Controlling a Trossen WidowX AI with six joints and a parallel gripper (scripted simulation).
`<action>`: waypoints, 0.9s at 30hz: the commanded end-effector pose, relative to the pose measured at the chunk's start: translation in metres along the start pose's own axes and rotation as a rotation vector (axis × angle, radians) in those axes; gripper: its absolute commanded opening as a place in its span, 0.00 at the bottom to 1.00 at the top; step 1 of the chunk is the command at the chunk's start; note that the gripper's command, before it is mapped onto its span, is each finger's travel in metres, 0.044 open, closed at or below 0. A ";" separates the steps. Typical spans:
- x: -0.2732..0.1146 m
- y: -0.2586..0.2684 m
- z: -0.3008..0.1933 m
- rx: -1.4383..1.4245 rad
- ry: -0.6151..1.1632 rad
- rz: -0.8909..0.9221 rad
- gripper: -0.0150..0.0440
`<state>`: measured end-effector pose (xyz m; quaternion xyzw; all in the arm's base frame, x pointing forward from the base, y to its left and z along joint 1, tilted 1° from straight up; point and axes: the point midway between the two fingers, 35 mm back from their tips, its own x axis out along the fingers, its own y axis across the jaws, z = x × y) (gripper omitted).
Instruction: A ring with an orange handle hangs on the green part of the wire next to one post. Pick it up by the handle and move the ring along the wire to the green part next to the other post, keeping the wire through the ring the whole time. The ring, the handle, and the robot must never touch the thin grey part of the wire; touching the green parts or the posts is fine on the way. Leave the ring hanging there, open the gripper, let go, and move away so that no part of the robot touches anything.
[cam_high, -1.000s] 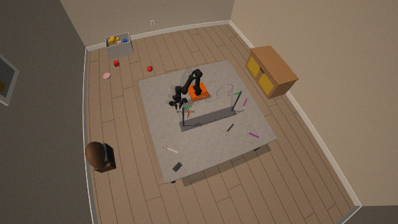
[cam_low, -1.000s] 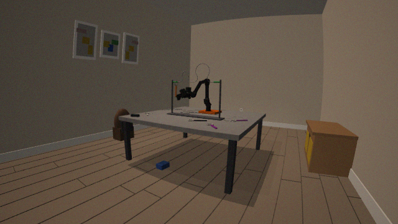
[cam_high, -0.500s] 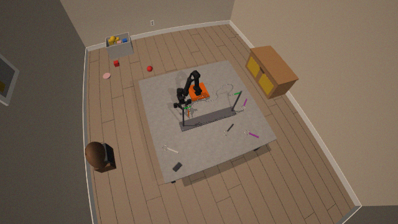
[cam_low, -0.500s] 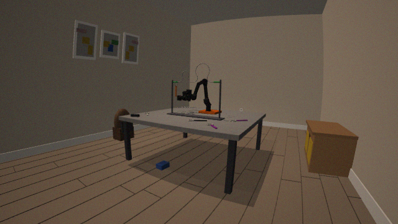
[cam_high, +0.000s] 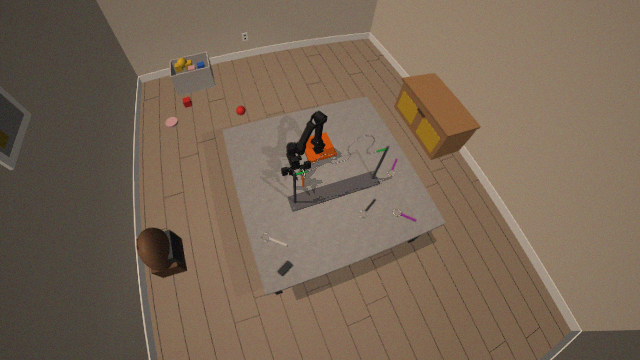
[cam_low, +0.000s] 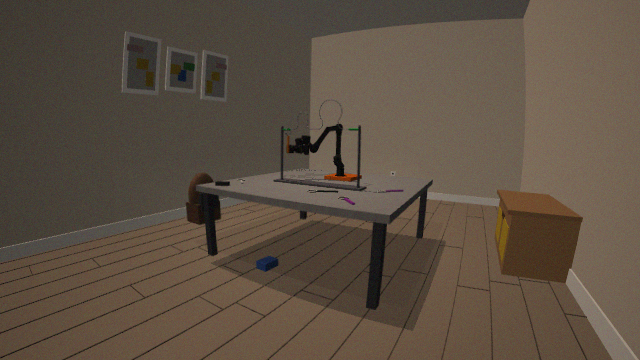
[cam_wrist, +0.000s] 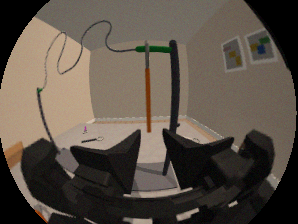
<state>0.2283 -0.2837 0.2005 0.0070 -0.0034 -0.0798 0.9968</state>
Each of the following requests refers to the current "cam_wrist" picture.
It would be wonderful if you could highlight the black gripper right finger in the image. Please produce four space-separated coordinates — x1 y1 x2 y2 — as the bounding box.
162 128 234 189

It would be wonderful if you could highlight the orange handle with grey loop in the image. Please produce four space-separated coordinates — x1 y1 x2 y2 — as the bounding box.
145 40 152 132

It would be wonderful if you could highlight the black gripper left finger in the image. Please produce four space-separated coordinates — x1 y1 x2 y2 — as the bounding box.
71 129 141 194

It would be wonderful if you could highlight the thin grey wire with green section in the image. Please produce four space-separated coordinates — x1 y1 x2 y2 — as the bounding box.
36 30 181 192

